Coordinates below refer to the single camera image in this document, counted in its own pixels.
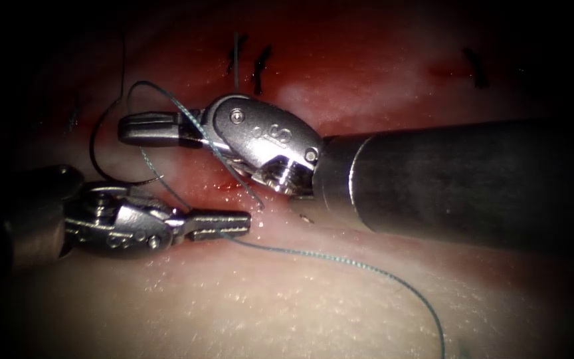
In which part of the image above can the blue thread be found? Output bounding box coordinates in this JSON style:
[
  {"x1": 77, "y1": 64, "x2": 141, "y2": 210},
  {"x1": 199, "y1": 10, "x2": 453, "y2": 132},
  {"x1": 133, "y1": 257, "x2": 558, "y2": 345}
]
[{"x1": 120, "y1": 29, "x2": 447, "y2": 359}]

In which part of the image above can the left arm needle driver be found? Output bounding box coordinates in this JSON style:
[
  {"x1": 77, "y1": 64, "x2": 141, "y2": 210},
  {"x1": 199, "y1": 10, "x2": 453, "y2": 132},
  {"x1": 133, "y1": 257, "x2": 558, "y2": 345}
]
[{"x1": 62, "y1": 181, "x2": 189, "y2": 260}]

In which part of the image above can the tissue pad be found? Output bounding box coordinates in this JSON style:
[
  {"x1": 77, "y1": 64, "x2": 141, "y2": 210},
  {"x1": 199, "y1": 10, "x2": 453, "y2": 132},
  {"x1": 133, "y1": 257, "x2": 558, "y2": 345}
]
[{"x1": 0, "y1": 0, "x2": 574, "y2": 359}]

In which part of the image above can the right arm needle driver jaw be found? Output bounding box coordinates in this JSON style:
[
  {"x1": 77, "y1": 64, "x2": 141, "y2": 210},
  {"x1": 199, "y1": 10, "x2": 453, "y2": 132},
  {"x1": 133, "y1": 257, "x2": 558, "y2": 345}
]
[
  {"x1": 118, "y1": 127, "x2": 205, "y2": 148},
  {"x1": 119, "y1": 110, "x2": 204, "y2": 132}
]

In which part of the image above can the curved steel needle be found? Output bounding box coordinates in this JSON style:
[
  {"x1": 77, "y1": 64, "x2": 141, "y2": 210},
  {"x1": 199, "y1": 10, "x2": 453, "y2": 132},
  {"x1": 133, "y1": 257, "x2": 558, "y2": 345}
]
[{"x1": 89, "y1": 96, "x2": 165, "y2": 187}]

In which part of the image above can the left arm needle driver jaw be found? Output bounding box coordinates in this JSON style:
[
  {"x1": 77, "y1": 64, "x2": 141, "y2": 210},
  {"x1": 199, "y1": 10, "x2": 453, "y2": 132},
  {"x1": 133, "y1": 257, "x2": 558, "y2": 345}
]
[
  {"x1": 183, "y1": 208, "x2": 252, "y2": 229},
  {"x1": 186, "y1": 223, "x2": 252, "y2": 244}
]

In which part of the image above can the right arm needle driver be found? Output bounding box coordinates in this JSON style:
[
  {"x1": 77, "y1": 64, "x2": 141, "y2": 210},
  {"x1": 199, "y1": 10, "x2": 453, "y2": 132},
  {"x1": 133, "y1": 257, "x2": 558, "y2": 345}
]
[{"x1": 200, "y1": 93, "x2": 326, "y2": 198}]

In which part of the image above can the black stitching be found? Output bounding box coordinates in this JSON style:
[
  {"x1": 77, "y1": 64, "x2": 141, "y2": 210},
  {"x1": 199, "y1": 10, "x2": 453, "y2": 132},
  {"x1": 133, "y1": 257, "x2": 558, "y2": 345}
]
[
  {"x1": 461, "y1": 47, "x2": 490, "y2": 90},
  {"x1": 225, "y1": 31, "x2": 274, "y2": 96}
]

